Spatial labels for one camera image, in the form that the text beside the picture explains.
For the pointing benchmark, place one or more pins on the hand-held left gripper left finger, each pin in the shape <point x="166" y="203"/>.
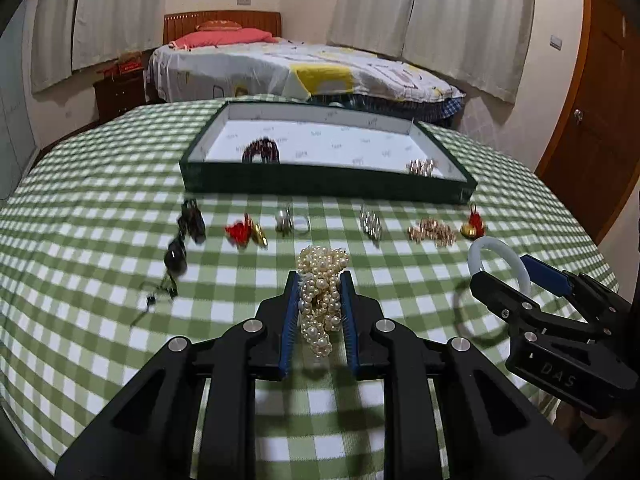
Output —
<point x="289" y="330"/>

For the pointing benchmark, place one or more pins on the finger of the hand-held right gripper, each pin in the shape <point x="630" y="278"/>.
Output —
<point x="547" y="270"/>
<point x="500" y="295"/>

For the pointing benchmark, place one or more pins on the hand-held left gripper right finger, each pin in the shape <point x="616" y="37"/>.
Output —
<point x="348" y="320"/>

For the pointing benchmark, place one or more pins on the white jade bangle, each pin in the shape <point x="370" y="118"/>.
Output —
<point x="500" y="244"/>

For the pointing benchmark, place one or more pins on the red tassel gold charm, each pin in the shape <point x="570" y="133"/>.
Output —
<point x="472" y="230"/>
<point x="239" y="232"/>

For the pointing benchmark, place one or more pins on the gold flower brooch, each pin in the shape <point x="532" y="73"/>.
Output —
<point x="432" y="232"/>

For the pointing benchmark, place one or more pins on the silver rhinestone brooch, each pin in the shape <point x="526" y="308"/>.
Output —
<point x="371" y="222"/>

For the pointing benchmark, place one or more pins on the green jewelry tray box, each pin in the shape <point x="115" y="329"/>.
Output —
<point x="325" y="135"/>

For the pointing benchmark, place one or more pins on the gold pearl brooch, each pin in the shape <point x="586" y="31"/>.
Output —
<point x="421" y="166"/>

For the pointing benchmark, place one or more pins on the metal door knob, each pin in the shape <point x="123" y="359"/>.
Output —
<point x="579" y="116"/>

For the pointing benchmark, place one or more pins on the brown wooden door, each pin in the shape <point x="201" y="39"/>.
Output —
<point x="600" y="110"/>

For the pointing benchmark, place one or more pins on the blue plaid bed sheet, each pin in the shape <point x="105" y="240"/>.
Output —
<point x="400" y="107"/>

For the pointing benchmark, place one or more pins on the wide beige curtain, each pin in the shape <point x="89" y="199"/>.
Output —
<point x="470" y="25"/>

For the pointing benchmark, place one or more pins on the white patterned bedspread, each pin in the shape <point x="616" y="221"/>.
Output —
<point x="260" y="67"/>

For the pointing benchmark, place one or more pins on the dark wooden nightstand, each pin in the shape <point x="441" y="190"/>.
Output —
<point x="120" y="97"/>

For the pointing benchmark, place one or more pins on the red pillow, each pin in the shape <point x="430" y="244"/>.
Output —
<point x="225" y="38"/>

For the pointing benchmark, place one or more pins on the red gift boxes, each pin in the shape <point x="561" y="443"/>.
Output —
<point x="125" y="66"/>

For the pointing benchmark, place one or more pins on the patterned orange cushion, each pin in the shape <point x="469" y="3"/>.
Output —
<point x="217" y="25"/>

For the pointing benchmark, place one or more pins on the wooden bed headboard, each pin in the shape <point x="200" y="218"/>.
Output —
<point x="225" y="16"/>

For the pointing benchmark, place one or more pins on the narrow beige curtain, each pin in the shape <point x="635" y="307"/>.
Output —
<point x="55" y="25"/>

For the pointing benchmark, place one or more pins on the wall light switch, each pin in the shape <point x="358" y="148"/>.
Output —
<point x="556" y="42"/>

